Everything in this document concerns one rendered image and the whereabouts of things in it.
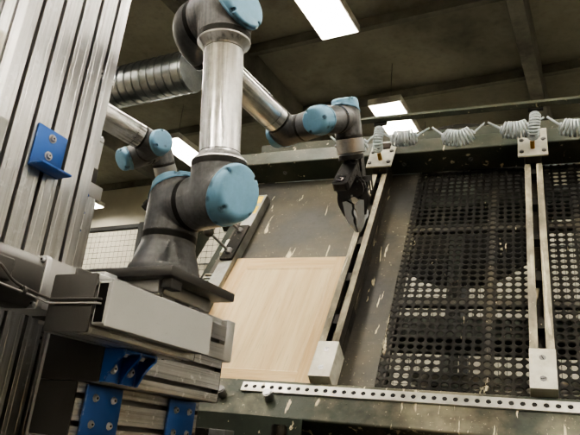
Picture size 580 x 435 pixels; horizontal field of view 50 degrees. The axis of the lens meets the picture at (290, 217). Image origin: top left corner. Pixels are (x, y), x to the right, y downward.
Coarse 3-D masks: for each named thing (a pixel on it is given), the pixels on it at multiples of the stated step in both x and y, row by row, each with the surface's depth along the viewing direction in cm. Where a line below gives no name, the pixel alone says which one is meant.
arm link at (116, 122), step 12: (108, 108) 177; (108, 120) 177; (120, 120) 179; (132, 120) 182; (108, 132) 181; (120, 132) 180; (132, 132) 181; (144, 132) 184; (156, 132) 184; (132, 144) 184; (144, 144) 184; (156, 144) 184; (168, 144) 186; (144, 156) 189; (156, 156) 188
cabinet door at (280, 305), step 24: (240, 264) 223; (264, 264) 219; (288, 264) 216; (312, 264) 213; (336, 264) 209; (240, 288) 212; (264, 288) 209; (288, 288) 206; (312, 288) 203; (216, 312) 204; (240, 312) 202; (264, 312) 199; (288, 312) 196; (312, 312) 193; (240, 336) 193; (264, 336) 190; (288, 336) 187; (312, 336) 184; (240, 360) 184; (264, 360) 182; (288, 360) 179
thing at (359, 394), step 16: (256, 384) 169; (272, 384) 168; (288, 384) 166; (384, 400) 155; (400, 400) 153; (416, 400) 152; (432, 400) 151; (448, 400) 150; (464, 400) 148; (480, 400) 147; (496, 400) 146; (512, 400) 145; (528, 400) 144; (544, 400) 143
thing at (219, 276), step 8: (264, 200) 252; (264, 208) 251; (256, 216) 244; (240, 224) 241; (248, 224) 240; (256, 224) 244; (248, 232) 236; (248, 240) 236; (240, 248) 229; (240, 256) 229; (224, 264) 222; (232, 264) 223; (216, 272) 219; (224, 272) 218; (216, 280) 216; (224, 280) 217; (208, 312) 205
